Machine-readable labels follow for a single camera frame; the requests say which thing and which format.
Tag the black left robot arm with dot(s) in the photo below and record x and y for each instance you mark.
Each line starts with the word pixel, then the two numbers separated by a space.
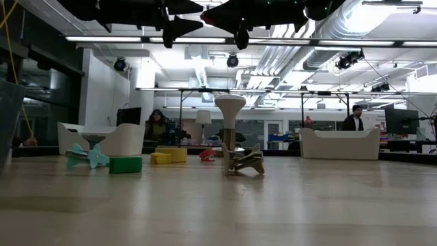
pixel 119 10

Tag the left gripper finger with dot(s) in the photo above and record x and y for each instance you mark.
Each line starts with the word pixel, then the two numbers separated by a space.
pixel 181 6
pixel 182 26

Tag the black computer monitor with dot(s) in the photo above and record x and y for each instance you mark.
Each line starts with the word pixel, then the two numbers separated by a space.
pixel 401 121
pixel 128 116

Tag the black ceiling spotlight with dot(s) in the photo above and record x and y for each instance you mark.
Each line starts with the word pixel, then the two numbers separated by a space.
pixel 232 61
pixel 120 64

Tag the black ceiling mounted camera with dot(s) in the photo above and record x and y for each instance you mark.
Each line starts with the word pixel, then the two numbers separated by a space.
pixel 348 59

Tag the person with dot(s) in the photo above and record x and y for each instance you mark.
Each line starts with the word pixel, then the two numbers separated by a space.
pixel 155 128
pixel 351 123

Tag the long ceiling light bar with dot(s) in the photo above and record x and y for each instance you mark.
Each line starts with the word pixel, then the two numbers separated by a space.
pixel 102 39

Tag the blue storage crate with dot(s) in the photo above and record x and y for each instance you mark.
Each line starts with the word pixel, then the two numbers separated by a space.
pixel 278 137

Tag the black table frame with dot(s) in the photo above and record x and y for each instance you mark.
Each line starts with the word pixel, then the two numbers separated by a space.
pixel 280 153

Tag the yellow tape roll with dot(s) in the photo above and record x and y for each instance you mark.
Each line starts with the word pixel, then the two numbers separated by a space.
pixel 177 153

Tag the white shade table lamp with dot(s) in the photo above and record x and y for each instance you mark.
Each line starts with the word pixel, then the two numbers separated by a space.
pixel 203 117

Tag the red mini stapler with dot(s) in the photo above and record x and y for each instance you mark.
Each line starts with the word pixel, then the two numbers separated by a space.
pixel 206 18
pixel 206 156

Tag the red bottle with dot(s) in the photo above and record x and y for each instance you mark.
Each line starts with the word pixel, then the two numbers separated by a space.
pixel 308 122

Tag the white dome lamp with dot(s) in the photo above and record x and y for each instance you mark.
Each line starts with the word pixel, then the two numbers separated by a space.
pixel 230 106

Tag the green mini stapler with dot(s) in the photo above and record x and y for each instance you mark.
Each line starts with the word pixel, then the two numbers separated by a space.
pixel 125 165

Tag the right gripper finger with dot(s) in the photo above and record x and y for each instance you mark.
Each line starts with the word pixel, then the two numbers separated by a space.
pixel 228 8
pixel 227 21

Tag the white plastic bin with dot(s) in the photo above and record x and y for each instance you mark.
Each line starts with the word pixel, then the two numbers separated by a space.
pixel 341 145
pixel 119 140

